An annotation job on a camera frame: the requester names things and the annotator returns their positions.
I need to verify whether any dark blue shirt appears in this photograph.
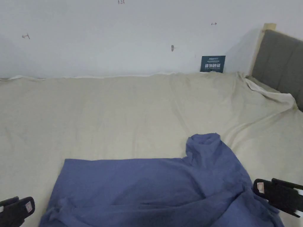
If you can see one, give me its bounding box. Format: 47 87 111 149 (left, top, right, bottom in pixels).
39 133 285 227

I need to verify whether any grey padded headboard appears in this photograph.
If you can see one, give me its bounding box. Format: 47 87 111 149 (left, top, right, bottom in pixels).
247 23 303 113

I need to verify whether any bed with beige sheet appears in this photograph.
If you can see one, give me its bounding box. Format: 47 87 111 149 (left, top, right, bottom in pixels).
0 71 303 227

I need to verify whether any dark blue sign card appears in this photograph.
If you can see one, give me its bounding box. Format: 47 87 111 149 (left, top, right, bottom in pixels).
200 55 226 73

